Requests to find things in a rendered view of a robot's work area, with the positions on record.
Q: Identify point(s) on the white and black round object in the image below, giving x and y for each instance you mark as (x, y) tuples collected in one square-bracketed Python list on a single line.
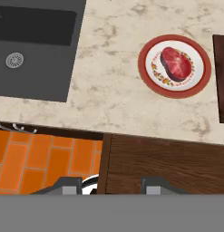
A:
[(88, 184)]

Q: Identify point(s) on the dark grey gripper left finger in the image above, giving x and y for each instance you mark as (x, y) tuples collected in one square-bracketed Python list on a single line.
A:
[(69, 185)]

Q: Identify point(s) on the dark brown wooden drawer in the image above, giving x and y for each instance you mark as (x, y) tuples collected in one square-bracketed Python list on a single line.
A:
[(164, 163)]

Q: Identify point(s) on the red rimmed white plate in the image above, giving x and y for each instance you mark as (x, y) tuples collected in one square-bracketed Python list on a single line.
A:
[(198, 81)]

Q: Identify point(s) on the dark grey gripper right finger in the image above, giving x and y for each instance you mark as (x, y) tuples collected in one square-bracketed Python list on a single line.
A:
[(154, 185)]

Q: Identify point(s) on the dark brown cupboard front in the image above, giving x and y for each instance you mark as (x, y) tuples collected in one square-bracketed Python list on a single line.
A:
[(71, 133)]

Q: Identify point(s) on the dark brown cutting board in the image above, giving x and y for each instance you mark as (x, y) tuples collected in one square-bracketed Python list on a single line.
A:
[(221, 78)]

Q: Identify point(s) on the dark grey sink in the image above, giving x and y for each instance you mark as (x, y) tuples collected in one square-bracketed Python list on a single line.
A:
[(34, 72)]

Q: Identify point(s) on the red raw meat steak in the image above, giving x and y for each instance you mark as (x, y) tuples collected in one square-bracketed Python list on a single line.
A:
[(177, 65)]

